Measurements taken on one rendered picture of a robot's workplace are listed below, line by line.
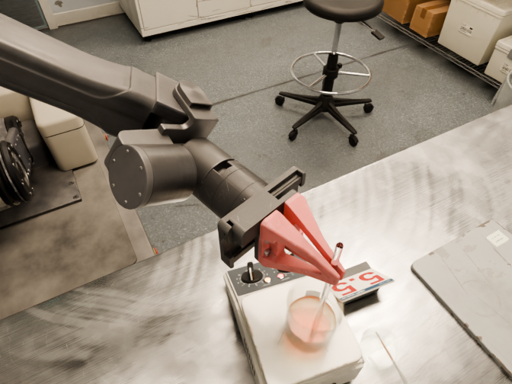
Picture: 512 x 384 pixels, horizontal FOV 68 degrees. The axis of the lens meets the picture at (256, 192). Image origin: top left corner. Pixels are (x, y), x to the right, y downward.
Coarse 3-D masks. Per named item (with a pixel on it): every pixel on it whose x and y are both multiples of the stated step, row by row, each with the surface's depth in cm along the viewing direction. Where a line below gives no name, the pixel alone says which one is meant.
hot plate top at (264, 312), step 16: (272, 288) 51; (288, 288) 51; (256, 304) 49; (272, 304) 49; (256, 320) 48; (272, 320) 48; (256, 336) 46; (272, 336) 46; (336, 336) 46; (352, 336) 46; (256, 352) 45; (272, 352) 45; (288, 352) 45; (336, 352) 45; (352, 352) 45; (272, 368) 44; (288, 368) 44; (304, 368) 44; (320, 368) 44; (336, 368) 44
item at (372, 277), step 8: (368, 272) 61; (376, 272) 60; (344, 280) 60; (352, 280) 60; (360, 280) 59; (368, 280) 58; (376, 280) 58; (344, 288) 58; (352, 288) 57; (360, 288) 57
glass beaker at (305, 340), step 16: (304, 288) 44; (320, 288) 44; (336, 288) 42; (288, 304) 41; (336, 304) 43; (288, 320) 42; (336, 320) 44; (288, 336) 44; (304, 336) 41; (320, 336) 40; (304, 352) 44; (320, 352) 45
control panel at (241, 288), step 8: (296, 256) 60; (256, 264) 59; (232, 272) 58; (240, 272) 58; (264, 272) 57; (272, 272) 56; (280, 272) 56; (232, 280) 56; (240, 280) 56; (264, 280) 54; (272, 280) 54; (280, 280) 54; (288, 280) 54; (240, 288) 54; (248, 288) 54; (256, 288) 53; (264, 288) 53
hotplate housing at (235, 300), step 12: (228, 276) 57; (228, 288) 56; (240, 300) 52; (240, 312) 51; (240, 324) 51; (252, 348) 48; (252, 360) 47; (360, 360) 46; (252, 372) 50; (336, 372) 46; (348, 372) 46
